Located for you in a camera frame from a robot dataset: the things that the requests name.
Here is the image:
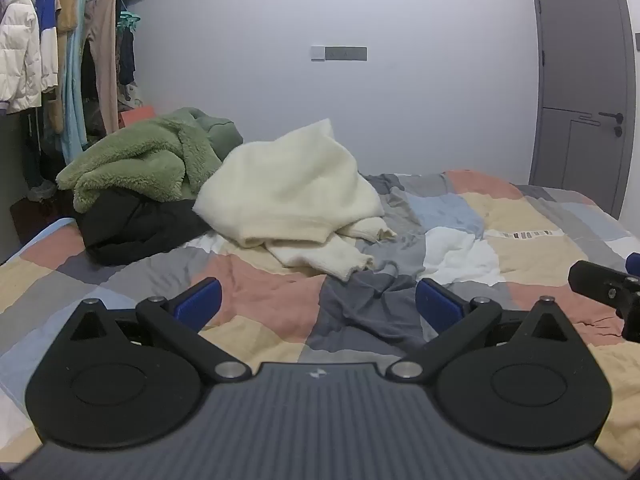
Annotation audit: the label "wall switch panel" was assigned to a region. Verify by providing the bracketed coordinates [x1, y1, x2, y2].
[310, 45, 368, 62]

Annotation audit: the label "grey shoes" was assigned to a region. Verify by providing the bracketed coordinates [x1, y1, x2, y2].
[27, 180, 58, 203]

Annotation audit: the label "cream striped knit sweater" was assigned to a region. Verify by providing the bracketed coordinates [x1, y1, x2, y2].
[192, 118, 398, 282]

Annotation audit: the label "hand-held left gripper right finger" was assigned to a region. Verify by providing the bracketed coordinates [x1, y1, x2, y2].
[390, 277, 571, 382]

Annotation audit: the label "black door handle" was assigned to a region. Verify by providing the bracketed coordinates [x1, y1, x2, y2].
[598, 111, 626, 138]

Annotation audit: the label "blue and white garment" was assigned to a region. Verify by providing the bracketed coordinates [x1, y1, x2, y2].
[34, 0, 61, 93]

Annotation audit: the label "dark hanging garment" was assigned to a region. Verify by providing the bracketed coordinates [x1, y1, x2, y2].
[117, 27, 137, 88]

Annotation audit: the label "white puffer jacket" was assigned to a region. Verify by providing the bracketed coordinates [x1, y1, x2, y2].
[0, 0, 43, 116]

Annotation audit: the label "green fleece jacket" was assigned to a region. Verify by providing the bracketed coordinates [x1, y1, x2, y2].
[56, 107, 244, 213]

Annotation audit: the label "light blue garment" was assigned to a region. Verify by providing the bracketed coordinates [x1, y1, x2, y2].
[60, 0, 92, 166]

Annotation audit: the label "patchwork bed quilt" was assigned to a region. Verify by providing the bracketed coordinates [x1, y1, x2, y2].
[0, 170, 640, 466]

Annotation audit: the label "orange box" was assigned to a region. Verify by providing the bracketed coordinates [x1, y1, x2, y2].
[118, 105, 157, 133]

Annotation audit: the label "pinkish brown pants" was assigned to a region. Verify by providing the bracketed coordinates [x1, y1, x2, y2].
[84, 0, 121, 136]

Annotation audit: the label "grey door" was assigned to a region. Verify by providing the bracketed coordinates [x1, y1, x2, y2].
[528, 0, 636, 221]

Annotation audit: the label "tan coat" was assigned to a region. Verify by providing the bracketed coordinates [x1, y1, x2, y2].
[50, 0, 81, 133]

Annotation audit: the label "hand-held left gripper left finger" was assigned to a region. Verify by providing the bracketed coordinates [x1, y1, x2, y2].
[70, 277, 253, 382]

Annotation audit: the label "black garment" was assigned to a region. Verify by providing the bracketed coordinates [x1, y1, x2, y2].
[76, 191, 213, 267]

